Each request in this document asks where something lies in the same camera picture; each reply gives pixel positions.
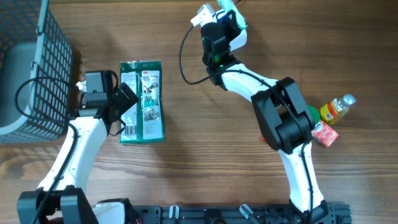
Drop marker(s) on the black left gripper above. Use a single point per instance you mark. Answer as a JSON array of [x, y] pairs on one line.
[[125, 102]]

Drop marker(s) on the green 3M sponge package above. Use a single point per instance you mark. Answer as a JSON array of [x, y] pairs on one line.
[[144, 121]]

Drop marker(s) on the green lid round container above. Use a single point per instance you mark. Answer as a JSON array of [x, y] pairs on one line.
[[315, 113]]

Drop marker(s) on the red white juice carton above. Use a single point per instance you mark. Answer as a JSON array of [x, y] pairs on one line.
[[324, 134]]

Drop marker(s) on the yellow oil bottle silver cap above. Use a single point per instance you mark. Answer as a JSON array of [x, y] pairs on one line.
[[333, 111]]

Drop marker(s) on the teal snack bar wrapper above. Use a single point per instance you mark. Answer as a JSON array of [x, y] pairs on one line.
[[229, 5]]

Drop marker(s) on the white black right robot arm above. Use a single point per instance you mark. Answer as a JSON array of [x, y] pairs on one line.
[[283, 116]]

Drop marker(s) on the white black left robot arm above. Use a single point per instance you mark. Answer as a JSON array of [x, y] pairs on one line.
[[60, 197]]

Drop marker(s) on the white barcode scanner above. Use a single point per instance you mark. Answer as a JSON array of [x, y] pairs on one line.
[[238, 41]]

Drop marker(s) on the grey plastic mesh basket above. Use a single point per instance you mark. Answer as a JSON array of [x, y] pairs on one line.
[[36, 69]]

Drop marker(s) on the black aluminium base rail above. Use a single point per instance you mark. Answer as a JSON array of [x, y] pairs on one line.
[[330, 213]]

